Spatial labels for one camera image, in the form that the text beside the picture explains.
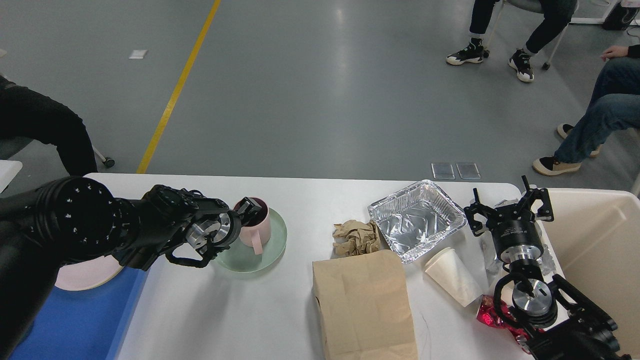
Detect brown paper bag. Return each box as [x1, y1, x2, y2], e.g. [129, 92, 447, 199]
[311, 250, 419, 360]

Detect floor socket plate left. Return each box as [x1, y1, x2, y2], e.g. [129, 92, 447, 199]
[430, 162, 456, 180]

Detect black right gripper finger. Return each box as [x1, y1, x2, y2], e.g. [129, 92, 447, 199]
[463, 187, 501, 237]
[510, 177, 554, 223]

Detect white paper on floor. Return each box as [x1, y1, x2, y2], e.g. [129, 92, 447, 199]
[128, 49, 148, 60]

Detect walking person black trousers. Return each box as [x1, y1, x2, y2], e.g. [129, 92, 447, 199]
[446, 0, 578, 83]

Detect crumpled brown paper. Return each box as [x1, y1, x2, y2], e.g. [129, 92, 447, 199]
[333, 219, 382, 256]

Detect floor socket plate right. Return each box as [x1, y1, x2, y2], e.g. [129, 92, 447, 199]
[455, 162, 482, 180]

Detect seated person in black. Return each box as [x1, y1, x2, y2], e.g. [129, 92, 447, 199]
[0, 75, 98, 177]

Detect blue plastic tray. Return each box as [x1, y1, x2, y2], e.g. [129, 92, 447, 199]
[9, 268, 147, 360]

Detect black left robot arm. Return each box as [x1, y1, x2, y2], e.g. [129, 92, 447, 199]
[0, 177, 266, 360]

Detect aluminium foil tray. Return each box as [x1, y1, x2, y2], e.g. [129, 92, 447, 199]
[367, 179, 468, 264]

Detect floor socket plate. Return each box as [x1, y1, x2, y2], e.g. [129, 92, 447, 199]
[430, 162, 456, 180]
[455, 162, 482, 180]

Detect pink mug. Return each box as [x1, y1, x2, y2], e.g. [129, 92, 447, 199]
[238, 197, 272, 255]

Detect beige plastic bin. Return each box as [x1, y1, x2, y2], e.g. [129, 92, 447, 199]
[543, 187, 640, 360]

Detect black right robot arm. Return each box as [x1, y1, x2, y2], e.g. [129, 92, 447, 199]
[463, 176, 631, 360]

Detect red foil wrapper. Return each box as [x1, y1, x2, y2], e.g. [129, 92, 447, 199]
[476, 294, 531, 355]

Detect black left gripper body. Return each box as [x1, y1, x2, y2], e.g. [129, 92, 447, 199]
[186, 210, 242, 258]

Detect pink plate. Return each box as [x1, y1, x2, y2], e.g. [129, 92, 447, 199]
[54, 256, 124, 292]

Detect white office chair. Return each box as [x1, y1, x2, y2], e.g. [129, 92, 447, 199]
[482, 0, 567, 71]

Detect person in blue jeans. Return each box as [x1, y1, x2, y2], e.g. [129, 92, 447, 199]
[532, 44, 640, 176]

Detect white paper cup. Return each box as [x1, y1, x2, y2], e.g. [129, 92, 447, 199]
[424, 247, 483, 307]

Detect green plate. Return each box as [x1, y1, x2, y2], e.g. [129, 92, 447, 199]
[214, 208, 288, 274]

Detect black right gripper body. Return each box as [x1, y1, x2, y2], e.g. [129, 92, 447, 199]
[491, 219, 544, 264]

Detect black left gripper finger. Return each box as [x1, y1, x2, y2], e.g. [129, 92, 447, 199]
[233, 196, 266, 227]

